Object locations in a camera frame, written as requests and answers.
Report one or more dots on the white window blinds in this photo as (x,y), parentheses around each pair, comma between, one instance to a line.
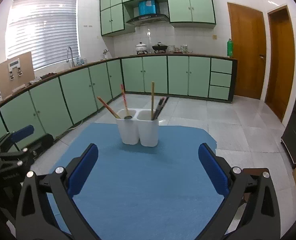
(45,28)

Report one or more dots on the blue table mat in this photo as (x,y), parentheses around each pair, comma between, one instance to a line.
(137,192)

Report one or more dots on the white twin utensil holder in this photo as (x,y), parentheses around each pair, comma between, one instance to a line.
(138,129)

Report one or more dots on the red patterned bamboo chopstick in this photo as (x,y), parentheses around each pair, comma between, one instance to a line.
(124,99)

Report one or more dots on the plain wooden chopstick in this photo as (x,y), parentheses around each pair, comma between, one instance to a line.
(152,99)

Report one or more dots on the range hood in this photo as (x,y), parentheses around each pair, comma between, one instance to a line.
(147,19)

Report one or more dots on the green upper kitchen cabinets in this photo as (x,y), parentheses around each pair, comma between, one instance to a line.
(123,16)

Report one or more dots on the right wooden door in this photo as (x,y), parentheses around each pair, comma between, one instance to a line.
(282,63)

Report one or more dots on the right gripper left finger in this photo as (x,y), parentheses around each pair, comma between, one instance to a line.
(34,216)

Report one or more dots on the green lower kitchen cabinets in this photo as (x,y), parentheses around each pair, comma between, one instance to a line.
(60,101)

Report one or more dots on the glass jars on counter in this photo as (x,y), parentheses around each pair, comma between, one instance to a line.
(182,49)

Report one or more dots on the dark spoon in holder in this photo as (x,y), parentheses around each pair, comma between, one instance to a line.
(128,117)

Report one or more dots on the wooden door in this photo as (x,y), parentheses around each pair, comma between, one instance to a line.
(249,49)
(282,63)

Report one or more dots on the black chopstick silver band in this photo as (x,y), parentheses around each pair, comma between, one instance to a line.
(158,108)

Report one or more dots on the chrome sink faucet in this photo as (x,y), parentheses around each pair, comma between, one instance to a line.
(69,58)

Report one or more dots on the cardboard board with devices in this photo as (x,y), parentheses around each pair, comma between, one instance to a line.
(15,73)

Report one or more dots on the green kitchen cabinets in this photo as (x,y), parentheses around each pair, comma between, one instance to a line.
(123,16)
(60,101)

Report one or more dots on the left wooden door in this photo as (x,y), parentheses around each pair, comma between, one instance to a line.
(249,49)

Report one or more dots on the green bottle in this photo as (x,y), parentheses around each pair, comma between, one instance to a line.
(229,48)

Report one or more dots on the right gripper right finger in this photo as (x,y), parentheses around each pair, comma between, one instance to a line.
(259,218)

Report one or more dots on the blue box above hood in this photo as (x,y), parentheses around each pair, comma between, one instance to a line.
(148,7)

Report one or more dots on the red orange patterned chopstick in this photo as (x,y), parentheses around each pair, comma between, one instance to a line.
(108,107)

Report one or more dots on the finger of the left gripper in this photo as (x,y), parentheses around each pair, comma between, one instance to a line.
(22,134)

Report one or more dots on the black green chopstick in holder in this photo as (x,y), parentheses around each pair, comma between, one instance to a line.
(164,103)

